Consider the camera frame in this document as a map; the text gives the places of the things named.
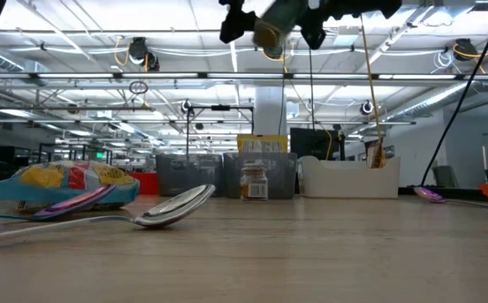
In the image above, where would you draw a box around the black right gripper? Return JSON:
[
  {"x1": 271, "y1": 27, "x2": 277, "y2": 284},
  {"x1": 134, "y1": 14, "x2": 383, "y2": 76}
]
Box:
[{"x1": 301, "y1": 0, "x2": 403, "y2": 51}]

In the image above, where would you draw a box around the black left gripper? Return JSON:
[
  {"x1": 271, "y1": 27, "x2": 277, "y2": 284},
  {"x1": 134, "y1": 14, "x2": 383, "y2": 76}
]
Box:
[{"x1": 220, "y1": 0, "x2": 257, "y2": 45}]

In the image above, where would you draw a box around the green-lid spice jar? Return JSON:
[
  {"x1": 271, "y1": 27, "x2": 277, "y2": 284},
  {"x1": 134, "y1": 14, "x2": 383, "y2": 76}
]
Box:
[{"x1": 252, "y1": 0, "x2": 309, "y2": 59}]

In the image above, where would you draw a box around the yellow ramen packet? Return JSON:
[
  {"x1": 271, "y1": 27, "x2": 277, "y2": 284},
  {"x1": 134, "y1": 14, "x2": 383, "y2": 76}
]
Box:
[{"x1": 236, "y1": 133, "x2": 289, "y2": 154}]

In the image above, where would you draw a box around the brown snack pouch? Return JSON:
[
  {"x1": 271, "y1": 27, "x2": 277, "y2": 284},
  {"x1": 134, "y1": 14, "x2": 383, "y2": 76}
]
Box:
[{"x1": 363, "y1": 138, "x2": 386, "y2": 170}]

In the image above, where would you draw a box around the white pillar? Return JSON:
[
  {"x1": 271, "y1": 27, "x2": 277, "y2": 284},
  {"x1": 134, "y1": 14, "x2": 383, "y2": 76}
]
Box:
[{"x1": 253, "y1": 86, "x2": 289, "y2": 136}]

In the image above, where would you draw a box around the dark grey translucent bin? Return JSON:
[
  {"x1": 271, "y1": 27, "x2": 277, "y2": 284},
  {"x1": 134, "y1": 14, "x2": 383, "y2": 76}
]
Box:
[
  {"x1": 222, "y1": 151, "x2": 299, "y2": 199},
  {"x1": 154, "y1": 152, "x2": 225, "y2": 197}
]

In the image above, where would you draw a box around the white plastic bin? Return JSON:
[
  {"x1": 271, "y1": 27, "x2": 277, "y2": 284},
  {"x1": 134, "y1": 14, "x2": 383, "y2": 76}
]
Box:
[{"x1": 297, "y1": 155, "x2": 402, "y2": 199}]

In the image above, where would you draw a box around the small glass jar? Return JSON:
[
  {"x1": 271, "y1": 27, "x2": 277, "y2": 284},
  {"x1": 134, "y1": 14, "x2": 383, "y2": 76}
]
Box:
[{"x1": 239, "y1": 161, "x2": 269, "y2": 202}]

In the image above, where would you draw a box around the grey chair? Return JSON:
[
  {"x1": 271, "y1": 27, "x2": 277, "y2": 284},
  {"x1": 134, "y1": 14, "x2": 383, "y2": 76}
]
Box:
[{"x1": 430, "y1": 164, "x2": 460, "y2": 189}]

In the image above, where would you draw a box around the blue-edged ramen packet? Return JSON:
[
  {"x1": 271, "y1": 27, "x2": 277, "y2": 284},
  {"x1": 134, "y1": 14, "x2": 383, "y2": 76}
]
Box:
[{"x1": 0, "y1": 159, "x2": 141, "y2": 212}]

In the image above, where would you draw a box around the black cable with coil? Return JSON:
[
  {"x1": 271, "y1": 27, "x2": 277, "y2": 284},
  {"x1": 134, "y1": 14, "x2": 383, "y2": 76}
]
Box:
[{"x1": 309, "y1": 49, "x2": 317, "y2": 131}]

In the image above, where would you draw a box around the yellow hanging cable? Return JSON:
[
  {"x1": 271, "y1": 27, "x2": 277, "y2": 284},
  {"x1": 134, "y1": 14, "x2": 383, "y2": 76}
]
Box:
[{"x1": 358, "y1": 16, "x2": 387, "y2": 161}]

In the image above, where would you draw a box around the distant black rig frame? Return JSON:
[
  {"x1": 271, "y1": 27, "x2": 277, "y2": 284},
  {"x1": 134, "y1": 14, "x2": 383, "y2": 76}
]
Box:
[{"x1": 186, "y1": 104, "x2": 255, "y2": 154}]

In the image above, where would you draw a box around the silver ventilation duct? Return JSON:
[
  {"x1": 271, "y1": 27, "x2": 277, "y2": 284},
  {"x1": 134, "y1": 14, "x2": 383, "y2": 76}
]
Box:
[{"x1": 385, "y1": 78, "x2": 488, "y2": 124}]

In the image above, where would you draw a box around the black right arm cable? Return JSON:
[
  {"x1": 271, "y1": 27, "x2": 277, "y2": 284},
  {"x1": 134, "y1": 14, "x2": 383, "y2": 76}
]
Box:
[{"x1": 419, "y1": 0, "x2": 488, "y2": 187}]

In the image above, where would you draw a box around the silver spoon orange handle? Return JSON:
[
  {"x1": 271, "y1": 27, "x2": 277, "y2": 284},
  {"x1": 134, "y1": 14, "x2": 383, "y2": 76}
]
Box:
[{"x1": 0, "y1": 183, "x2": 217, "y2": 248}]

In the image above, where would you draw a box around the purple-bowl spoon teal handle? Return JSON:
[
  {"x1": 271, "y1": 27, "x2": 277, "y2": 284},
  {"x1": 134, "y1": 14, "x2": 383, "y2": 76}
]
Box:
[{"x1": 412, "y1": 185, "x2": 488, "y2": 212}]

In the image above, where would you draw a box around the blue-bowl spoon teal handle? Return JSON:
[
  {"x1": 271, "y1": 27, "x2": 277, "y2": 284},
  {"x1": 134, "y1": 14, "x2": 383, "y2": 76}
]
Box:
[{"x1": 0, "y1": 183, "x2": 119, "y2": 222}]

